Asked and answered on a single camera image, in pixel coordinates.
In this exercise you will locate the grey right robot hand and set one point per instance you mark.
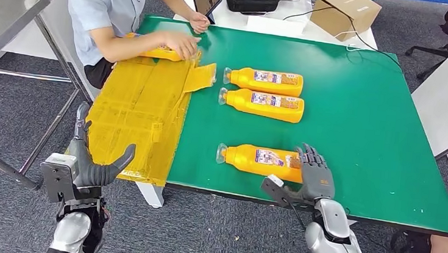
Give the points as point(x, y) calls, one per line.
point(316, 178)

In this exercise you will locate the person's left hand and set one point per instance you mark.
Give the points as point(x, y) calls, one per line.
point(200, 23)

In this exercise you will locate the person's right hand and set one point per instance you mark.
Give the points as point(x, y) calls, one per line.
point(182, 45)

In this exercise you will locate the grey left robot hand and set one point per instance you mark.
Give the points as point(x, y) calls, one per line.
point(86, 170)

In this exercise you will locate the orange detergent bottle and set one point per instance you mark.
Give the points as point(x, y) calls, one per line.
point(242, 102)
point(161, 54)
point(248, 80)
point(245, 160)

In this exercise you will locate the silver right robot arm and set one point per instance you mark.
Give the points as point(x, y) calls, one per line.
point(335, 249)

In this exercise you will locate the person's left forearm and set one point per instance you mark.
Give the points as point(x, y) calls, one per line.
point(180, 2)

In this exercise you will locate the person's right forearm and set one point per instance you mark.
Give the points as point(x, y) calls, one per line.
point(133, 46)

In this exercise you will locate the white desk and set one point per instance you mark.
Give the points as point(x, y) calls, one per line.
point(233, 17)

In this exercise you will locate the yellow taped cardboard sheet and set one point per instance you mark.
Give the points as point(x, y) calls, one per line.
point(139, 126)

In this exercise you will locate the brown cardboard box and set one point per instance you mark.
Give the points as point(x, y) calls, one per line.
point(343, 12)

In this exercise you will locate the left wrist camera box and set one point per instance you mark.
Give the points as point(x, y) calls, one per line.
point(55, 175)

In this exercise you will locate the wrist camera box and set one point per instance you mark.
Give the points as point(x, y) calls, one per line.
point(277, 181)
point(55, 175)

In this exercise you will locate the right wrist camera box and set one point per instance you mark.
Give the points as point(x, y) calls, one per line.
point(277, 181)

